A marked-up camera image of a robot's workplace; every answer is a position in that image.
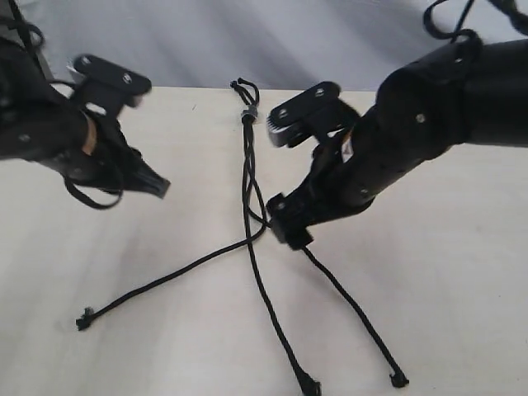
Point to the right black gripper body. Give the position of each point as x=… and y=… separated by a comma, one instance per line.
x=357, y=165

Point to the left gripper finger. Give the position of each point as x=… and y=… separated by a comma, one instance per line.
x=140, y=177

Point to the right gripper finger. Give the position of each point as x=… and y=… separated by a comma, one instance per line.
x=288, y=221

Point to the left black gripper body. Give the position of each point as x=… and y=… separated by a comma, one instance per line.
x=104, y=161

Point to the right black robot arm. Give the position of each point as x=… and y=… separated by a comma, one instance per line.
x=464, y=93

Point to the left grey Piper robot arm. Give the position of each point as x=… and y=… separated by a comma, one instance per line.
x=77, y=136

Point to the grey backdrop cloth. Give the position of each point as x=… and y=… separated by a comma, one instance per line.
x=276, y=44

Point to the black stand pole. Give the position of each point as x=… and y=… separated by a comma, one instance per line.
x=17, y=28

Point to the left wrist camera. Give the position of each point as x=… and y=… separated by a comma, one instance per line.
x=107, y=85

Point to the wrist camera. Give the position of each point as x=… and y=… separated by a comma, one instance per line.
x=107, y=85
x=313, y=112

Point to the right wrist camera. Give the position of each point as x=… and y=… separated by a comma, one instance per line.
x=313, y=112

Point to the grey cable clamp band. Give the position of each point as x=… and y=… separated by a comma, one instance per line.
x=249, y=115

